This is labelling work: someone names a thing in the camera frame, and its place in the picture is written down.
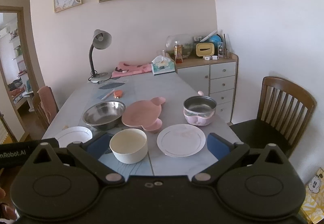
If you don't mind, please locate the white plate with rim line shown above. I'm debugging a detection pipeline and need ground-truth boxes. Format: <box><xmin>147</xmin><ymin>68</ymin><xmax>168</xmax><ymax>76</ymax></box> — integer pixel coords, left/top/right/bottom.
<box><xmin>54</xmin><ymin>126</ymin><xmax>93</xmax><ymax>148</ymax></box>

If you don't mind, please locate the stainless steel bowl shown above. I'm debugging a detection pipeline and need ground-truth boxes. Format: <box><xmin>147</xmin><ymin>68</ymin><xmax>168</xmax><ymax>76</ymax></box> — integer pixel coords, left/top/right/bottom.
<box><xmin>82</xmin><ymin>101</ymin><xmax>126</xmax><ymax>131</ymax></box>

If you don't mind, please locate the cream white bowl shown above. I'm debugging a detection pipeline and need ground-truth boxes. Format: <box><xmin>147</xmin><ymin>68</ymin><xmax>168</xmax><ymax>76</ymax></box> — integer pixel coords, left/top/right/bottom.
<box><xmin>109</xmin><ymin>129</ymin><xmax>148</xmax><ymax>164</ymax></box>

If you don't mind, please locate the white marbled plate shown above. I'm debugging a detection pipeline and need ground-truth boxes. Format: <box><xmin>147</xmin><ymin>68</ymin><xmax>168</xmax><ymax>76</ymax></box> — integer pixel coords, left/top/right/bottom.
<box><xmin>157</xmin><ymin>124</ymin><xmax>206</xmax><ymax>158</ymax></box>

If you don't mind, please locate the pink pot with steel liner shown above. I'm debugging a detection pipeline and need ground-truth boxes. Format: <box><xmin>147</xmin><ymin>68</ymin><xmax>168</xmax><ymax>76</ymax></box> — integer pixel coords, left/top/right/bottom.
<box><xmin>183</xmin><ymin>91</ymin><xmax>217</xmax><ymax>126</ymax></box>

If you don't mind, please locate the pink bear-shaped plate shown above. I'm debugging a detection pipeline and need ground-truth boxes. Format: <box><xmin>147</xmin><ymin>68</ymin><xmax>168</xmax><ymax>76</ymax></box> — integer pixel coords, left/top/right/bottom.
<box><xmin>121</xmin><ymin>97</ymin><xmax>166</xmax><ymax>133</ymax></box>

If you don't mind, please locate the person's left hand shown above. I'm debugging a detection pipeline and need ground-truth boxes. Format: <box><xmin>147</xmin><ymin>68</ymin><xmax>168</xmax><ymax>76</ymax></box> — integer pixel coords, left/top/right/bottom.
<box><xmin>0</xmin><ymin>188</ymin><xmax>18</xmax><ymax>221</ymax></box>

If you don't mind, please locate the wooden chair with pink cloth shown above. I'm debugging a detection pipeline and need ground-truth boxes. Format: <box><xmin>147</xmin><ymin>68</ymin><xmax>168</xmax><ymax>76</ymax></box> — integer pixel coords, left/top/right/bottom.
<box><xmin>32</xmin><ymin>86</ymin><xmax>59</xmax><ymax>130</ymax></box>

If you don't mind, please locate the pink white pen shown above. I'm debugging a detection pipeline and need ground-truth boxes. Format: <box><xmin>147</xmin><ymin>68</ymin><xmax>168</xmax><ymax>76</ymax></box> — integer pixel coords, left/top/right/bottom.
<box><xmin>101</xmin><ymin>89</ymin><xmax>115</xmax><ymax>101</ymax></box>

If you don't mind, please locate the orange small gadget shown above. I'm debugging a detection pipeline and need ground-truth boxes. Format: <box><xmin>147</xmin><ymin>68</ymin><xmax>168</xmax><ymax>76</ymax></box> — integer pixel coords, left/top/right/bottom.
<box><xmin>113</xmin><ymin>90</ymin><xmax>123</xmax><ymax>99</ymax></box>

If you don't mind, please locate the dark wooden chair right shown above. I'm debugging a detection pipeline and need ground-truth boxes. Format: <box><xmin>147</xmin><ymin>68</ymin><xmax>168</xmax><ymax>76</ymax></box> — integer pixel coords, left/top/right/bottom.
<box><xmin>230</xmin><ymin>76</ymin><xmax>316</xmax><ymax>157</ymax></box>

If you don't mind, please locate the white wooden drawer cabinet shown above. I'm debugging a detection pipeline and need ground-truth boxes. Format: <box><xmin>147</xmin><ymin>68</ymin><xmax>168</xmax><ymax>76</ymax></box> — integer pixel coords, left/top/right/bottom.
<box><xmin>176</xmin><ymin>53</ymin><xmax>238</xmax><ymax>123</ymax></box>

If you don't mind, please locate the pink folded cloth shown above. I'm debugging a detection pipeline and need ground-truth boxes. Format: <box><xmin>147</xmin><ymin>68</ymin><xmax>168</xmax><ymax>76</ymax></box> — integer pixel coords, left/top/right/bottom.
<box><xmin>112</xmin><ymin>62</ymin><xmax>151</xmax><ymax>78</ymax></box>

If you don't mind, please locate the yellow cartoon box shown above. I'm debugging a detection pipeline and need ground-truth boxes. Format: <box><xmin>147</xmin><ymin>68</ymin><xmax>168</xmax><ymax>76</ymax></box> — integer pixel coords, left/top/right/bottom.
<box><xmin>301</xmin><ymin>168</ymin><xmax>324</xmax><ymax>224</ymax></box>

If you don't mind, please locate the yellow tissue holder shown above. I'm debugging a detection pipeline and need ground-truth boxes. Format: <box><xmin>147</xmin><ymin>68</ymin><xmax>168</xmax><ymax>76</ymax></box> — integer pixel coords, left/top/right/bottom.
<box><xmin>195</xmin><ymin>42</ymin><xmax>215</xmax><ymax>57</ymax></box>

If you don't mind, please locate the tissue box on table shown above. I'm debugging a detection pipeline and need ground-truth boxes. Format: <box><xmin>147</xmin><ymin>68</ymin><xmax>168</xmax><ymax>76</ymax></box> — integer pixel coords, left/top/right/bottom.
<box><xmin>151</xmin><ymin>56</ymin><xmax>175</xmax><ymax>75</ymax></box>

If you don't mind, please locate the blue globe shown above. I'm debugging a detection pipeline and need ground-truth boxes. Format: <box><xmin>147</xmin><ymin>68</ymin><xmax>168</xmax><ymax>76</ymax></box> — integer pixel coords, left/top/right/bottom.
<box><xmin>208</xmin><ymin>35</ymin><xmax>222</xmax><ymax>46</ymax></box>

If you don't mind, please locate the grey desk lamp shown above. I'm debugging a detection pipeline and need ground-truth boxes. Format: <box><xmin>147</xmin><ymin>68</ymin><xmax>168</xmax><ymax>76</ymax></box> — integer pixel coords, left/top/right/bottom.
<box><xmin>88</xmin><ymin>29</ymin><xmax>112</xmax><ymax>84</ymax></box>

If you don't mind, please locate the amber bottle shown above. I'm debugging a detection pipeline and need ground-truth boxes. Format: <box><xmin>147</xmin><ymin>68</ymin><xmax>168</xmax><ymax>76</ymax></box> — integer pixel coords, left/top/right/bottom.
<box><xmin>174</xmin><ymin>41</ymin><xmax>183</xmax><ymax>64</ymax></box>

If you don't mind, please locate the glass fish bowl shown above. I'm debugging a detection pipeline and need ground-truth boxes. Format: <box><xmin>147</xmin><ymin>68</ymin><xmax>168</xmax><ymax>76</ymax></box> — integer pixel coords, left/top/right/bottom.
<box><xmin>166</xmin><ymin>34</ymin><xmax>194</xmax><ymax>59</ymax></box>

